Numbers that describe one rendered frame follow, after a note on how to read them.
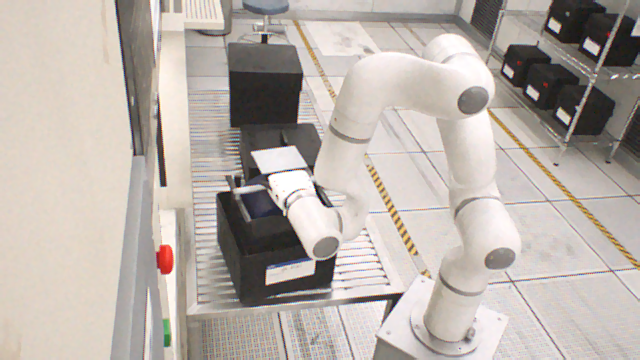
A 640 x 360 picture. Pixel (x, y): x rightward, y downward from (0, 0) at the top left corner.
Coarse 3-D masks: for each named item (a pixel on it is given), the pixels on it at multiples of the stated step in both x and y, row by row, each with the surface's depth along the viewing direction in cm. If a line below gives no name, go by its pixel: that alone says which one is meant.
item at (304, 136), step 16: (240, 128) 194; (256, 128) 195; (272, 128) 196; (288, 128) 197; (304, 128) 198; (240, 144) 197; (256, 144) 186; (272, 144) 187; (288, 144) 188; (304, 144) 189; (320, 144) 190; (304, 160) 181; (256, 176) 177
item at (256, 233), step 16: (256, 160) 133; (272, 160) 134; (288, 160) 135; (240, 176) 145; (240, 192) 135; (320, 192) 141; (240, 208) 133; (240, 224) 141; (256, 224) 131; (272, 224) 133; (288, 224) 135; (240, 240) 142; (256, 240) 134; (272, 240) 136; (288, 240) 138
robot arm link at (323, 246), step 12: (300, 204) 118; (312, 204) 118; (288, 216) 121; (300, 216) 116; (312, 216) 115; (324, 216) 115; (336, 216) 117; (300, 228) 115; (312, 228) 112; (324, 228) 111; (336, 228) 114; (300, 240) 115; (312, 240) 111; (324, 240) 111; (336, 240) 113; (312, 252) 112; (324, 252) 113; (336, 252) 115
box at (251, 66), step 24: (240, 48) 216; (264, 48) 218; (288, 48) 221; (240, 72) 199; (264, 72) 200; (288, 72) 202; (240, 96) 205; (264, 96) 207; (288, 96) 208; (240, 120) 211; (264, 120) 213; (288, 120) 215
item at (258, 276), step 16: (224, 192) 151; (224, 208) 154; (224, 224) 143; (224, 240) 147; (224, 256) 151; (240, 256) 131; (256, 256) 132; (272, 256) 134; (288, 256) 136; (304, 256) 139; (336, 256) 144; (240, 272) 134; (256, 272) 135; (272, 272) 137; (288, 272) 140; (304, 272) 142; (320, 272) 145; (240, 288) 137; (256, 288) 139; (272, 288) 141; (288, 288) 144; (304, 288) 146
